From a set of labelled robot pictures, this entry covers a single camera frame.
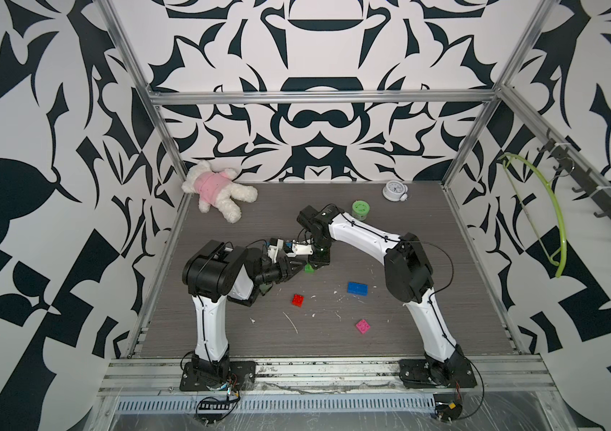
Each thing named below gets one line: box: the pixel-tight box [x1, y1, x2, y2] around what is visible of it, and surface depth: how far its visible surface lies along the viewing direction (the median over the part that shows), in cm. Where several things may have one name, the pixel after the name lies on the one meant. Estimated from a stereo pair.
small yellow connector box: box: [433, 393, 463, 423], surface depth 72 cm
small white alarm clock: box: [382, 179, 408, 202], surface depth 117 cm
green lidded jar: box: [351, 199, 371, 221], surface depth 108 cm
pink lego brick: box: [355, 318, 372, 335], surface depth 83 cm
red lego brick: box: [291, 293, 305, 308], surface depth 89 cm
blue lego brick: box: [346, 281, 370, 297], surface depth 91 cm
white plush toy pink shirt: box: [181, 159, 258, 224], surface depth 110 cm
